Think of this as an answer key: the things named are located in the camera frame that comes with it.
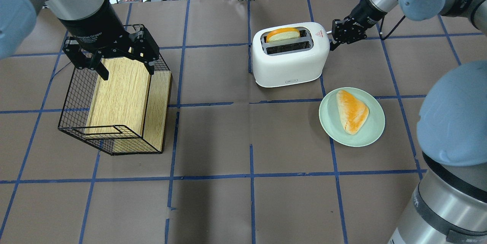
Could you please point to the black wire basket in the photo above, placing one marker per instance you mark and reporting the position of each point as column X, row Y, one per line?
column 77, row 107

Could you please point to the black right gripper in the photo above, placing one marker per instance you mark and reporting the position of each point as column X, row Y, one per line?
column 364, row 13

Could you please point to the light green plate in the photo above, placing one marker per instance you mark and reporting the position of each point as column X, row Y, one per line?
column 371, row 130

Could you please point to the triangular toasted bread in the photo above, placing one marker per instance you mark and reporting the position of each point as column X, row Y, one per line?
column 353, row 113

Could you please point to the wooden board box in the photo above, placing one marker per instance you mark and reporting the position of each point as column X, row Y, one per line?
column 128, row 111

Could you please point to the white two-slot toaster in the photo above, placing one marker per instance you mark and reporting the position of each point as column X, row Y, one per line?
column 292, row 61

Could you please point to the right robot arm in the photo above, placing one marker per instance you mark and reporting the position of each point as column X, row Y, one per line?
column 449, row 204

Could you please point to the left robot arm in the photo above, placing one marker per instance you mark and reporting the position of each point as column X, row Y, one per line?
column 18, row 18

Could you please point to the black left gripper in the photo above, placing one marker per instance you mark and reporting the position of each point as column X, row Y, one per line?
column 96, row 27

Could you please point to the bread slice in toaster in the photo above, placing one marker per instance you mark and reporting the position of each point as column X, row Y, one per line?
column 283, row 34

